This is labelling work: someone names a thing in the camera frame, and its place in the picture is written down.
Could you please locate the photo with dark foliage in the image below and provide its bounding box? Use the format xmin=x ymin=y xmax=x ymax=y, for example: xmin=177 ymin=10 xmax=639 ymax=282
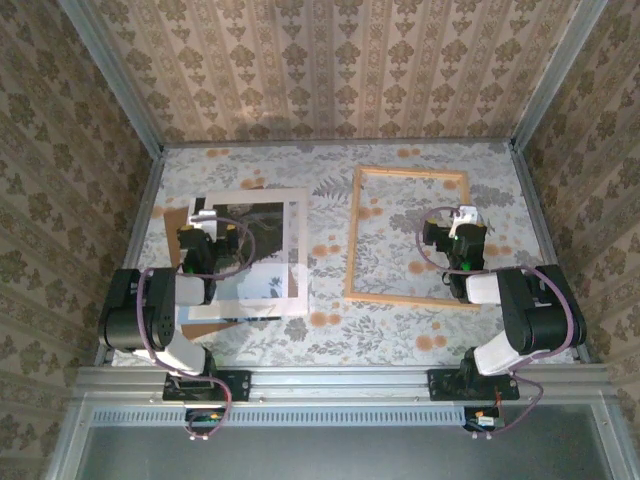
xmin=177 ymin=197 xmax=286 ymax=324

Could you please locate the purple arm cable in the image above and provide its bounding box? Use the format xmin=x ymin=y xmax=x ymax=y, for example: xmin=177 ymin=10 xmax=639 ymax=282
xmin=415 ymin=205 xmax=576 ymax=441
xmin=135 ymin=212 xmax=257 ymax=441

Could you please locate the aluminium table side rail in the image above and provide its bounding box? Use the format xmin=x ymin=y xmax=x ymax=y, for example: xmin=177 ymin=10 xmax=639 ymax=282
xmin=94 ymin=149 xmax=166 ymax=366
xmin=509 ymin=144 xmax=591 ymax=364

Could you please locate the aluminium mounting rail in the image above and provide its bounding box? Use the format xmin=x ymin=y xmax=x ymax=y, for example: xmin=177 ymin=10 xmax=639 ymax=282
xmin=72 ymin=364 xmax=614 ymax=402

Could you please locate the brown backing board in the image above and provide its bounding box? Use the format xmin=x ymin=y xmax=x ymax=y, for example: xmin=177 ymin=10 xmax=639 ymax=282
xmin=163 ymin=206 xmax=242 ymax=342

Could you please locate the small circuit board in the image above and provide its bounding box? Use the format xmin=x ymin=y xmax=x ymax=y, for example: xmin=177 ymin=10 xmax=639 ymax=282
xmin=184 ymin=408 xmax=226 ymax=435
xmin=462 ymin=405 xmax=504 ymax=434

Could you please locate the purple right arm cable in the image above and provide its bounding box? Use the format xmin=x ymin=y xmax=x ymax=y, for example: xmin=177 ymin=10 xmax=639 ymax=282
xmin=415 ymin=205 xmax=576 ymax=441

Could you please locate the aluminium corner post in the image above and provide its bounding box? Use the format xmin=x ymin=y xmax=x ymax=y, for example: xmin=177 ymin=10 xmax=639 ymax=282
xmin=509 ymin=0 xmax=609 ymax=151
xmin=58 ymin=0 xmax=166 ymax=157

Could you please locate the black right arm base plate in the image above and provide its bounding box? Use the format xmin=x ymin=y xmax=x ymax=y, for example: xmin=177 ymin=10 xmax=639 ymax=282
xmin=427 ymin=368 xmax=521 ymax=403

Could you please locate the white picture mat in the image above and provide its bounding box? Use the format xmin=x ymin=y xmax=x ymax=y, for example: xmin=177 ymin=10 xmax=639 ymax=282
xmin=203 ymin=187 xmax=310 ymax=319

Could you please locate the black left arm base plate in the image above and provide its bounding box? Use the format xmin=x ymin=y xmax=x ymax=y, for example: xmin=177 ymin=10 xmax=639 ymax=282
xmin=162 ymin=368 xmax=252 ymax=403

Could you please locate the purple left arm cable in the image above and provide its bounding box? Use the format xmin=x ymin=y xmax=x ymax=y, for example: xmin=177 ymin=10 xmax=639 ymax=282
xmin=135 ymin=212 xmax=257 ymax=441

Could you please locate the aluminium table end rail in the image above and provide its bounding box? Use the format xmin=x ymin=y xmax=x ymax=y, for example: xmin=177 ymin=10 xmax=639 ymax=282
xmin=162 ymin=138 xmax=516 ymax=150

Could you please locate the light wooden picture frame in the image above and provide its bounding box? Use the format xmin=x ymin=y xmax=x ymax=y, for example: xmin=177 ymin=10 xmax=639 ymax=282
xmin=344 ymin=164 xmax=484 ymax=310

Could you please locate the grey slotted cable duct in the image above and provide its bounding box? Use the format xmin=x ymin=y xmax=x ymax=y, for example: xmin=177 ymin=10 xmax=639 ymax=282
xmin=92 ymin=407 xmax=467 ymax=427

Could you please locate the grey metal panel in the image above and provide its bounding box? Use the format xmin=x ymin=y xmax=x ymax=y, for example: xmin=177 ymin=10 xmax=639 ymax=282
xmin=74 ymin=424 xmax=619 ymax=480

